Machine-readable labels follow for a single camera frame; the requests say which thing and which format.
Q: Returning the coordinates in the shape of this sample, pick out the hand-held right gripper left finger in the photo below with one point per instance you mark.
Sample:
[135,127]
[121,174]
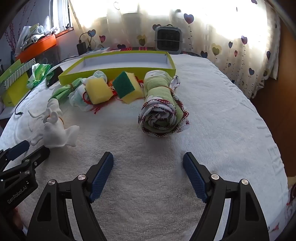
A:
[101,176]

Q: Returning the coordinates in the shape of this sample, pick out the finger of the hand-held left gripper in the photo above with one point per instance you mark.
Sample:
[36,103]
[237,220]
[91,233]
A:
[39,155]
[18,148]

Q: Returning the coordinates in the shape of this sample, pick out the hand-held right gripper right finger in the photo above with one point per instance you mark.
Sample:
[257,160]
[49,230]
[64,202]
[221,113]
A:
[195,178]

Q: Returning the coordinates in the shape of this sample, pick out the green cloth bundle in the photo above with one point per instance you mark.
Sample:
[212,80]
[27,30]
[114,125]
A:
[61,92]

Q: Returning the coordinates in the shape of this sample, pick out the red tassel mask ornament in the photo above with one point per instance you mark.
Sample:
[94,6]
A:
[98,109]

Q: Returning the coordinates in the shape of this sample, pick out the white green printed sock bundle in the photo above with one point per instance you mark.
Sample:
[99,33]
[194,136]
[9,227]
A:
[78,97]

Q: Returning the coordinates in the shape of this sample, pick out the green patterned towel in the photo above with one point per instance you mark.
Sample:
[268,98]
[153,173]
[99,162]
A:
[159,102]

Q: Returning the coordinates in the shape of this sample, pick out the yellow sponge with green scourer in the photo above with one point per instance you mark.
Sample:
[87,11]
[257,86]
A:
[126,84]
[98,90]

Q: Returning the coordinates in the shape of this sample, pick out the yellow-green shallow box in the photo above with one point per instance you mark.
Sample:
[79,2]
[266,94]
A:
[124,60]

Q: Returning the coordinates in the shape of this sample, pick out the green striped gift box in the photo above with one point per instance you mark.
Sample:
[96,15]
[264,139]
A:
[13,92]

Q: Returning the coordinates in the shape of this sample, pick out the green white plastic bag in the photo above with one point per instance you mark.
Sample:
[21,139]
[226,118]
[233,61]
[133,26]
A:
[39,74]

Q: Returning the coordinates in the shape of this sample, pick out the black phone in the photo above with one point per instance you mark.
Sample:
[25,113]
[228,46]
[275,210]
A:
[54,77]

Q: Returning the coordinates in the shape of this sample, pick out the dark glass panel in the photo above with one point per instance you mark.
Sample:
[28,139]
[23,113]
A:
[48,55]

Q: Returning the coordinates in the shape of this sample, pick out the orange tray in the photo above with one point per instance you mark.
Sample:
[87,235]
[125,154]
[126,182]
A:
[39,46]

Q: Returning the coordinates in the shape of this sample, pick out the pink blossom branches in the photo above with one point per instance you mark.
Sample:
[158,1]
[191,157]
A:
[12,37]

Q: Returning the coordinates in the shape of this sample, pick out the pile of clutter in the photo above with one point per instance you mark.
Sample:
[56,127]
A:
[30,34]

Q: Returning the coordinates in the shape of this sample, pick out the black power adapter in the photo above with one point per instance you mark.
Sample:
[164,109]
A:
[81,47]

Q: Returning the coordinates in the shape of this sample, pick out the orange window ledge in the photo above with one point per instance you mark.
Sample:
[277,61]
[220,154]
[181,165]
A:
[64,32]

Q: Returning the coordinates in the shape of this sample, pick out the pink comb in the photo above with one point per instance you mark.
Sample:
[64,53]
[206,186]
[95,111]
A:
[115,49]

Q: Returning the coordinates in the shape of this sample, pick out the plaid cloth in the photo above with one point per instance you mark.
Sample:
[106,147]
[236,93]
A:
[138,48]

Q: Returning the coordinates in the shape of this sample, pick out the window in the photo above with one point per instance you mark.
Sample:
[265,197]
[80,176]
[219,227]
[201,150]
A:
[60,14]

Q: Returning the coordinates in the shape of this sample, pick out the grey portable heater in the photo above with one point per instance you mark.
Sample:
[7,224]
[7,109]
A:
[167,38]

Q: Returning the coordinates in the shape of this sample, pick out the heart print curtain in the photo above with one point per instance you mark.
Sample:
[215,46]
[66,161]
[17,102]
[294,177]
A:
[208,34]

